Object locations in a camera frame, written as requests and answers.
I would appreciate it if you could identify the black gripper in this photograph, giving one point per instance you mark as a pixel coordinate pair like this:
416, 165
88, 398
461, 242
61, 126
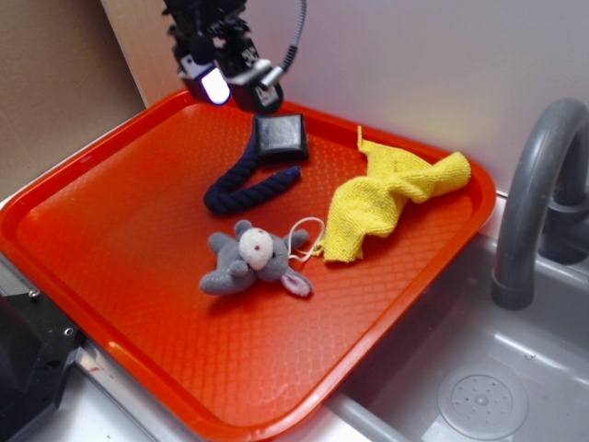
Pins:
196, 24

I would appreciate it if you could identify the black box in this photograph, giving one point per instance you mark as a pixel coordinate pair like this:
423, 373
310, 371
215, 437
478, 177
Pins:
281, 138

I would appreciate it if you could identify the wooden board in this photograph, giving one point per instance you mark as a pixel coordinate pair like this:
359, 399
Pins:
141, 31

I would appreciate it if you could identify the grey plush mouse toy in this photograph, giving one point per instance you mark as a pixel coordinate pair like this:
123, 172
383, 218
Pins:
254, 254

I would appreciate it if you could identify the yellow cloth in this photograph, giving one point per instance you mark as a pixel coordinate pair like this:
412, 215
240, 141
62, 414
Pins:
371, 205

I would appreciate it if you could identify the grey toy faucet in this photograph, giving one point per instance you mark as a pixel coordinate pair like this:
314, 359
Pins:
546, 212

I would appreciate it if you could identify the grey toy sink basin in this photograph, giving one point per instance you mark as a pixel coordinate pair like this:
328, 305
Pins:
456, 367

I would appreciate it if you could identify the dark blue rope toy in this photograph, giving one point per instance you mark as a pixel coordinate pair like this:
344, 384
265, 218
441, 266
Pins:
226, 197

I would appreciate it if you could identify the black metal bracket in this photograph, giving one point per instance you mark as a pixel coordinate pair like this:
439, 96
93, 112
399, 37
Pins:
38, 347

